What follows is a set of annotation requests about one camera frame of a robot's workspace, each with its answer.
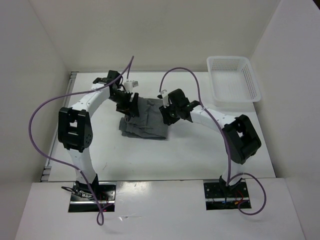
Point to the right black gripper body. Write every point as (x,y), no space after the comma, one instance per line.
(170,113)

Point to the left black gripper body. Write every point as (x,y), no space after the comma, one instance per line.
(122,98)

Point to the grey shorts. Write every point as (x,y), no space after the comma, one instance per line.
(149,124)

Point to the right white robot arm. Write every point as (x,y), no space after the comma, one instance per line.
(238,133)

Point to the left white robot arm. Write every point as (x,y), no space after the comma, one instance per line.
(75,129)

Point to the white plastic basket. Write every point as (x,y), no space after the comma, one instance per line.
(232,80)

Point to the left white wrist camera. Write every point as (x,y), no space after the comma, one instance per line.
(128,86)

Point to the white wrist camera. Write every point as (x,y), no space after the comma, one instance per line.
(128,86)
(164,96)

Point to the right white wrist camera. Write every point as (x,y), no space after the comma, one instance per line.
(164,96)

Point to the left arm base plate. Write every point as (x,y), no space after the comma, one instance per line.
(83,201)

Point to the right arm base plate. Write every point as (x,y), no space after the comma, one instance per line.
(216,199)

